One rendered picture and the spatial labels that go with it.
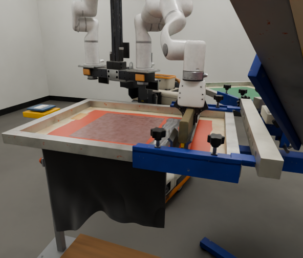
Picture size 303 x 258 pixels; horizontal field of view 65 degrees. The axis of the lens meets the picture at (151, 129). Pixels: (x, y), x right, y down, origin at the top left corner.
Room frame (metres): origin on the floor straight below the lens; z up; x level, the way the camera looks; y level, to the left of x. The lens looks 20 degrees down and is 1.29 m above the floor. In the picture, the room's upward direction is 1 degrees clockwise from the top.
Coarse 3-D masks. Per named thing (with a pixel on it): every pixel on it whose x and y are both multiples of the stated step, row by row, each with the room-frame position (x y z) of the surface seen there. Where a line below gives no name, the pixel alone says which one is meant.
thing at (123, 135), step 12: (60, 132) 0.88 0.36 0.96; (72, 132) 0.88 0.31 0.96; (84, 132) 0.88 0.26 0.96; (96, 132) 0.89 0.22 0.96; (108, 132) 0.89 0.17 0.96; (120, 132) 0.89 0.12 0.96; (132, 132) 0.89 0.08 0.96; (144, 132) 0.90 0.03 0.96; (132, 144) 0.77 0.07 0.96; (180, 144) 0.78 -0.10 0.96; (192, 144) 0.78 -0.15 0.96; (204, 144) 0.78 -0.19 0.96
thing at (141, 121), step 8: (96, 112) 1.17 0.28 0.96; (104, 112) 1.18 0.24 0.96; (112, 112) 1.18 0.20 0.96; (120, 112) 1.18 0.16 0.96; (80, 120) 1.03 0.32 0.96; (88, 120) 1.04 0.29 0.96; (96, 120) 1.04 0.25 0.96; (104, 120) 1.04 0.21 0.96; (112, 120) 1.04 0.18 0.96; (120, 120) 1.04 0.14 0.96; (128, 120) 1.05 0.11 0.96; (136, 120) 1.05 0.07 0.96; (144, 120) 1.05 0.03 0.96; (152, 120) 1.05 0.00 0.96; (160, 120) 1.05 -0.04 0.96; (200, 120) 1.06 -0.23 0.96; (208, 120) 1.07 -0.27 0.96; (200, 128) 0.95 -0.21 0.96; (208, 128) 0.95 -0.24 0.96
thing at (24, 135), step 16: (64, 112) 1.06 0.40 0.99; (160, 112) 1.18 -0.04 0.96; (176, 112) 1.16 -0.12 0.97; (208, 112) 1.12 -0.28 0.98; (224, 112) 1.10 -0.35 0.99; (16, 128) 0.82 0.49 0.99; (32, 128) 0.86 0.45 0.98; (224, 128) 0.95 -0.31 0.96; (16, 144) 0.76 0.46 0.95; (32, 144) 0.74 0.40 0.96; (48, 144) 0.72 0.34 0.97; (64, 144) 0.70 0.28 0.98; (80, 144) 0.69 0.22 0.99; (96, 144) 0.69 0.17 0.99; (112, 144) 0.69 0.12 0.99; (128, 160) 0.65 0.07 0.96; (240, 176) 0.56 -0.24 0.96
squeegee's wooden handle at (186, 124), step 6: (192, 108) 0.88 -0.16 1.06; (186, 114) 0.80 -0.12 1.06; (192, 114) 0.83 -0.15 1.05; (186, 120) 0.73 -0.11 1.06; (192, 120) 0.84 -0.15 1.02; (180, 126) 0.72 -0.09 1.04; (186, 126) 0.71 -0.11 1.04; (180, 132) 0.72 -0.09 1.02; (186, 132) 0.71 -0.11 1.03; (180, 138) 0.72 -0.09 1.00; (186, 138) 0.71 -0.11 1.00
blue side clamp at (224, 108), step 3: (171, 102) 1.21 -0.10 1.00; (174, 102) 1.20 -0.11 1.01; (171, 105) 1.17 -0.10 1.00; (210, 105) 1.16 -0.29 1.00; (213, 105) 1.15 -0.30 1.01; (219, 105) 1.15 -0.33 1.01; (222, 105) 1.14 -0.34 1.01; (225, 105) 1.14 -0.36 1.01; (228, 105) 1.14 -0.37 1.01; (210, 108) 1.12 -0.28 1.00; (213, 108) 1.12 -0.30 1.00; (216, 108) 1.12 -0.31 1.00; (219, 108) 1.12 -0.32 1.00; (222, 108) 1.12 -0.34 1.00; (225, 108) 1.12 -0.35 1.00; (225, 111) 1.10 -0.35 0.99; (228, 111) 1.10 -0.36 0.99; (231, 111) 1.09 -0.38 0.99
